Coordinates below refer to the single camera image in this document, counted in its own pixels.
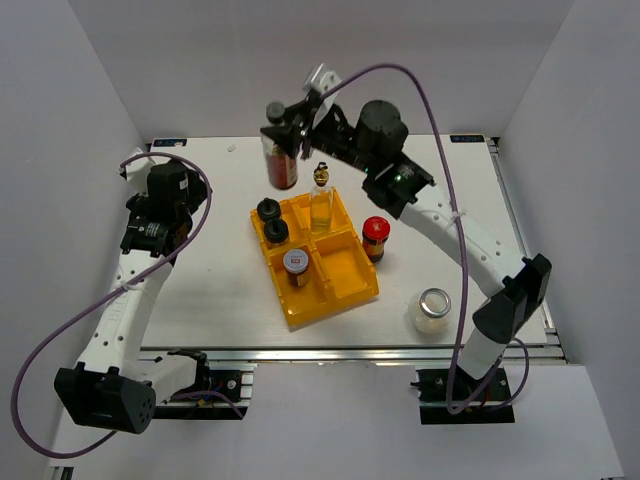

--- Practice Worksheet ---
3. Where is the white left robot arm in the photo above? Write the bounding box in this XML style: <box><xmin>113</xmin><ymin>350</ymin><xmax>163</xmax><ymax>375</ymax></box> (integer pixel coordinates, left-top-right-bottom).
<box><xmin>54</xmin><ymin>160</ymin><xmax>212</xmax><ymax>434</ymax></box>

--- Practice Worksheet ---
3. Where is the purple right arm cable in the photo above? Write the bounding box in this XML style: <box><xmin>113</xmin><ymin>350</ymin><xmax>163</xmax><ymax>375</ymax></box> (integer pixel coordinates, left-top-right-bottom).
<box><xmin>319</xmin><ymin>63</ymin><xmax>531</xmax><ymax>415</ymax></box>

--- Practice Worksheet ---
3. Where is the blue label sticker corner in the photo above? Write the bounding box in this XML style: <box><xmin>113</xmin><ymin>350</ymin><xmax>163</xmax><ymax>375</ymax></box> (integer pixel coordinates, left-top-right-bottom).
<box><xmin>152</xmin><ymin>139</ymin><xmax>187</xmax><ymax>148</ymax></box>
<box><xmin>449</xmin><ymin>134</ymin><xmax>485</xmax><ymax>143</ymax></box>

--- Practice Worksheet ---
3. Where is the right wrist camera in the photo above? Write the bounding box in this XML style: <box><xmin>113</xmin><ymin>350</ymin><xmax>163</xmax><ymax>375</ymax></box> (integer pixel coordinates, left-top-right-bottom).
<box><xmin>303</xmin><ymin>63</ymin><xmax>342</xmax><ymax>129</ymax></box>

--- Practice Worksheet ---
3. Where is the dark soy sauce bottle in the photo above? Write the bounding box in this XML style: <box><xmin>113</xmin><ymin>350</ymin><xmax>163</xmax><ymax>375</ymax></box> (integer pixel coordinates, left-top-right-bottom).
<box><xmin>261</xmin><ymin>101</ymin><xmax>298</xmax><ymax>190</ymax></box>

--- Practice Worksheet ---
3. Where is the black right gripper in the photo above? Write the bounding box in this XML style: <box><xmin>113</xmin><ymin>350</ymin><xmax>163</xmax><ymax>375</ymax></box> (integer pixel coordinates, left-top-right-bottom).
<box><xmin>259</xmin><ymin>98</ymin><xmax>377</xmax><ymax>177</ymax></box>

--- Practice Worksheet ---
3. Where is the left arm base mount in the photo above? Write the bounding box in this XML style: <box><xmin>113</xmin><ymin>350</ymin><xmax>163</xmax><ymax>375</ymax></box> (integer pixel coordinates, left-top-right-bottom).
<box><xmin>147</xmin><ymin>363</ymin><xmax>256</xmax><ymax>420</ymax></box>

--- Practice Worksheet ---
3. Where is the blue label sticker right corner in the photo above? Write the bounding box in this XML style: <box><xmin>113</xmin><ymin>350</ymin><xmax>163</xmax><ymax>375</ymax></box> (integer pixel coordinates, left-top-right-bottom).
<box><xmin>449</xmin><ymin>134</ymin><xmax>485</xmax><ymax>143</ymax></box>

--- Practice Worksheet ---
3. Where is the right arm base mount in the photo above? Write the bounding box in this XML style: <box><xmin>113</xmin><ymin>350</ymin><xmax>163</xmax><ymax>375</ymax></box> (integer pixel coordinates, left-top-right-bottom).
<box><xmin>408</xmin><ymin>367</ymin><xmax>516</xmax><ymax>425</ymax></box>

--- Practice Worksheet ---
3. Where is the brown jar white lid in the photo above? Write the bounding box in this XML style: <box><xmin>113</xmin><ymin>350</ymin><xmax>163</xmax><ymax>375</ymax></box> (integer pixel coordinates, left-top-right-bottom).
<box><xmin>283</xmin><ymin>249</ymin><xmax>310</xmax><ymax>288</ymax></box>

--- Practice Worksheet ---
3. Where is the blue label sticker left corner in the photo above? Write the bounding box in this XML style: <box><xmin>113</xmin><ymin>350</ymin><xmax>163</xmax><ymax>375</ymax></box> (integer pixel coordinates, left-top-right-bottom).
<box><xmin>152</xmin><ymin>139</ymin><xmax>187</xmax><ymax>148</ymax></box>

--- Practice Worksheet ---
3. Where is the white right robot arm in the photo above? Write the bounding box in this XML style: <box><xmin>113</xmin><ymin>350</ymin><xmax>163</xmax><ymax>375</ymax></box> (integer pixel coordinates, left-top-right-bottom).
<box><xmin>261</xmin><ymin>94</ymin><xmax>552</xmax><ymax>399</ymax></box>

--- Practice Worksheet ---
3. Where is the glass spice jar black lid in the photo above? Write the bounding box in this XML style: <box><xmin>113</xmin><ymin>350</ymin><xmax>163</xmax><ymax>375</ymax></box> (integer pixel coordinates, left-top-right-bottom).
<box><xmin>263</xmin><ymin>218</ymin><xmax>289</xmax><ymax>246</ymax></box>

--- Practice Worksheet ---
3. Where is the red lid sauce jar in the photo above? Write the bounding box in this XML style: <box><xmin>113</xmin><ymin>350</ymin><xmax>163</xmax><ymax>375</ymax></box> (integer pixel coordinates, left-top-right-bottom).
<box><xmin>362</xmin><ymin>216</ymin><xmax>391</xmax><ymax>263</ymax></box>

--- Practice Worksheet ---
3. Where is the yellow four-compartment plastic bin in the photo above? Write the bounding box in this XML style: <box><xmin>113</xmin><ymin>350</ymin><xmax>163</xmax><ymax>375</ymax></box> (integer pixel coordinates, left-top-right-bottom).
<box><xmin>250</xmin><ymin>191</ymin><xmax>379</xmax><ymax>330</ymax></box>

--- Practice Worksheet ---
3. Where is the white powder jar black lid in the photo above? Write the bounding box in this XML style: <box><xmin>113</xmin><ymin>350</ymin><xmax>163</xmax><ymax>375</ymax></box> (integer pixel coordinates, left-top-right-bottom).
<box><xmin>256</xmin><ymin>198</ymin><xmax>281</xmax><ymax>223</ymax></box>

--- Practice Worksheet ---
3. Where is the glass oil bottle gold stopper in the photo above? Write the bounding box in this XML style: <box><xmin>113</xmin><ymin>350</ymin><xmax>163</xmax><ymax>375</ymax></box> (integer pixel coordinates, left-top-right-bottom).
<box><xmin>309</xmin><ymin>162</ymin><xmax>333</xmax><ymax>233</ymax></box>

